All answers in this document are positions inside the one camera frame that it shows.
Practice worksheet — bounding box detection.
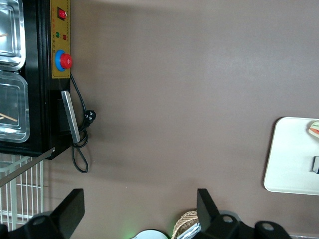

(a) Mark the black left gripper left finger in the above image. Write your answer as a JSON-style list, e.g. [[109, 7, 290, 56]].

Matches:
[[48, 188, 86, 239]]

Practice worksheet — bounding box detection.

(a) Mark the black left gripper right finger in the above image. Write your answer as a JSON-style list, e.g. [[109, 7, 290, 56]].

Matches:
[[196, 188, 222, 233]]

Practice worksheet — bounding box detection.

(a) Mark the light wicker tray basket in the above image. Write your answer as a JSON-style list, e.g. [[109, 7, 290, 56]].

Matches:
[[172, 210, 200, 239]]

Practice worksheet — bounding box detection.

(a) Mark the beige serving tray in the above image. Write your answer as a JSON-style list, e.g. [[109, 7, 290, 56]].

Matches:
[[263, 117, 319, 196]]

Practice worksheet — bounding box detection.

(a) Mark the steel tray in machine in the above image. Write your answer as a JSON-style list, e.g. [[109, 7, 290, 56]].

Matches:
[[0, 70, 31, 143], [0, 0, 27, 72]]

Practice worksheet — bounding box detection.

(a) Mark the wrapped triangle sandwich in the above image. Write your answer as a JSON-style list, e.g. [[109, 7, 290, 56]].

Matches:
[[306, 119, 319, 140]]

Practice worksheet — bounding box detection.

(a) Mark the black sealing machine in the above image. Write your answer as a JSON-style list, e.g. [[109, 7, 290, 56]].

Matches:
[[0, 0, 76, 160]]

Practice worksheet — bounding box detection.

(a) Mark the red emergency stop button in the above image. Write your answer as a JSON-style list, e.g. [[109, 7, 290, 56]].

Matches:
[[54, 49, 73, 72]]

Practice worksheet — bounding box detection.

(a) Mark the white wire rack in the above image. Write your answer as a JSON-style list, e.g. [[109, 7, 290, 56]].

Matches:
[[0, 146, 56, 233]]

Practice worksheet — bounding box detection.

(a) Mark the silver machine handle bar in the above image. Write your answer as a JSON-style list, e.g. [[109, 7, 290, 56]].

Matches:
[[60, 90, 81, 144]]

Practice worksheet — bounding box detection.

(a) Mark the black power cable with plug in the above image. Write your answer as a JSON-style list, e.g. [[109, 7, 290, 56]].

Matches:
[[70, 73, 98, 174]]

